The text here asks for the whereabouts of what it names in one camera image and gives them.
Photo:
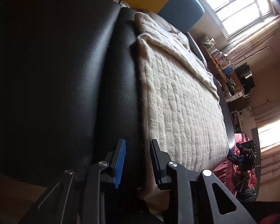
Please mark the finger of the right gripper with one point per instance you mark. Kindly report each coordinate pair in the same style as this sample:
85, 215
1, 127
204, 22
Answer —
236, 160

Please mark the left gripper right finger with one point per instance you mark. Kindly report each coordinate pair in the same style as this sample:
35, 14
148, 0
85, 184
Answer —
194, 197

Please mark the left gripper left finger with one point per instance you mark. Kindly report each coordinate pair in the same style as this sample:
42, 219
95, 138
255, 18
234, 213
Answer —
72, 196

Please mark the cream knitted sweater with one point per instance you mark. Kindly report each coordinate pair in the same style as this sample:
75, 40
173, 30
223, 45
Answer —
180, 104

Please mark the pink cloth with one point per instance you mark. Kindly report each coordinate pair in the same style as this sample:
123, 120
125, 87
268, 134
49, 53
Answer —
240, 183

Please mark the wooden desk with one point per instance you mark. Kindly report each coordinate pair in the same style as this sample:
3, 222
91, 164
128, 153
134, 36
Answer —
216, 62

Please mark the black television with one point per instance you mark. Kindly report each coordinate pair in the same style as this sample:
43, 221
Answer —
246, 78

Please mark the blue chair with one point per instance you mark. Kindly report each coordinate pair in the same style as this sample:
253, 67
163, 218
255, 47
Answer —
228, 70

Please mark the deer print pillow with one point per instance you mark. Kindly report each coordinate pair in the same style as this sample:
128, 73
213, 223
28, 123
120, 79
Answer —
169, 28

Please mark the grey yellow blue sofa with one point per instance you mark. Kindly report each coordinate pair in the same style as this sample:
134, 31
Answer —
182, 14

